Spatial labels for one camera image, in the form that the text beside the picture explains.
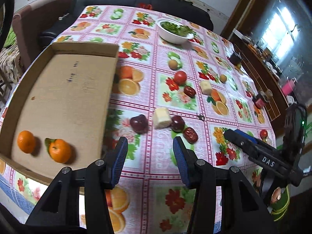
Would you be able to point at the green cushion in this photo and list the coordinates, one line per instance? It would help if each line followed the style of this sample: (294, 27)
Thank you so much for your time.
(11, 38)

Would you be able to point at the pale cut sugarcane chunk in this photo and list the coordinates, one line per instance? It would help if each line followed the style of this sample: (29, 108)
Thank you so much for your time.
(161, 118)

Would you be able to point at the dark red plum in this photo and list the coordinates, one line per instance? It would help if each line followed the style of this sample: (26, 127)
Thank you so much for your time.
(177, 124)
(139, 124)

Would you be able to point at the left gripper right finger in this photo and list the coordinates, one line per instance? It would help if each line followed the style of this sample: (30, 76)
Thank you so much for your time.
(242, 209)

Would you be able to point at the white salad bowl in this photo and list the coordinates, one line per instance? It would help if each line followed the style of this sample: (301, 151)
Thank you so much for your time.
(174, 32)

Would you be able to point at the brown round longan fruit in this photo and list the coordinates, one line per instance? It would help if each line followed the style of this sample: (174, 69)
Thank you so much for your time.
(173, 65)

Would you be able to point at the brown armchair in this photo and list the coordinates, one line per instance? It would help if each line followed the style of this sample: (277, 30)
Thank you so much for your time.
(33, 19)

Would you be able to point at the small red cherry tomato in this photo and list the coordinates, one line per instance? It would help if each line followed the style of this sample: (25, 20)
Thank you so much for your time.
(263, 134)

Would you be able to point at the wooden sideboard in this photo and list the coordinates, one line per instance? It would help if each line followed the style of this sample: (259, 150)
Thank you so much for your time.
(274, 40)

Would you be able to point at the wrinkled red jujube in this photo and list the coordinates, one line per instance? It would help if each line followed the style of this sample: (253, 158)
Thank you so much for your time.
(190, 135)
(189, 91)

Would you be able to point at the shallow cardboard box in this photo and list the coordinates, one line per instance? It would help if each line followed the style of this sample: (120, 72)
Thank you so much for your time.
(65, 95)

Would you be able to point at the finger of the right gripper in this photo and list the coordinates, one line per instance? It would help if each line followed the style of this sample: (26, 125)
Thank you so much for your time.
(245, 135)
(247, 146)

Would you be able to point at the red jar with lid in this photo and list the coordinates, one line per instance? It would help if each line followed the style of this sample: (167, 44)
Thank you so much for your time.
(262, 98)

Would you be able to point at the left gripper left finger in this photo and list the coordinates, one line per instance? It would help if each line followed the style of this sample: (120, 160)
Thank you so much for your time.
(75, 201)

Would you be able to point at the orange mandarin with leaf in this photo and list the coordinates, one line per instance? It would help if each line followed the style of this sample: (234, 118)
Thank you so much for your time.
(58, 149)

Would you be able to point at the fruit pattern tablecloth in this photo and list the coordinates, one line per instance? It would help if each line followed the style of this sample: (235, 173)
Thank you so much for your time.
(150, 197)

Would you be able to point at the person's right hand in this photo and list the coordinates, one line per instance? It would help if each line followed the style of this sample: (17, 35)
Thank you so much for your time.
(276, 195)

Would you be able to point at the black cup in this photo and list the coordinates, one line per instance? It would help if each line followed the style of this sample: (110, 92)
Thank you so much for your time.
(235, 58)

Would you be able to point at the pink bottle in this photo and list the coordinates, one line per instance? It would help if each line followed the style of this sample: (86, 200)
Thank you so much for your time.
(288, 87)

